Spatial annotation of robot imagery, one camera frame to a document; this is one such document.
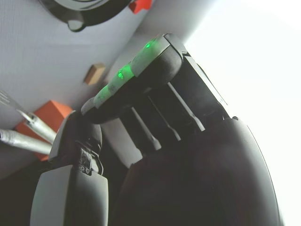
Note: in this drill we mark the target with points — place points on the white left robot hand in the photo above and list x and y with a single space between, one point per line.
192 179

